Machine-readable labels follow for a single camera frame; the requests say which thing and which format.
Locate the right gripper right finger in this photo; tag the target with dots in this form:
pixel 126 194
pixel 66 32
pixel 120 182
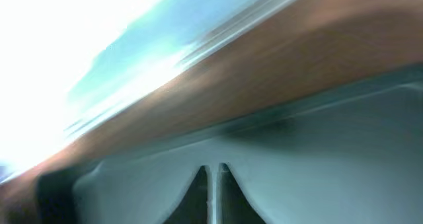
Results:
pixel 233 206

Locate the clear plastic waste bin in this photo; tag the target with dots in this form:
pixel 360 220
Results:
pixel 348 155

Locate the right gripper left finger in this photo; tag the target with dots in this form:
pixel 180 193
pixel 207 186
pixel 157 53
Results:
pixel 193 207

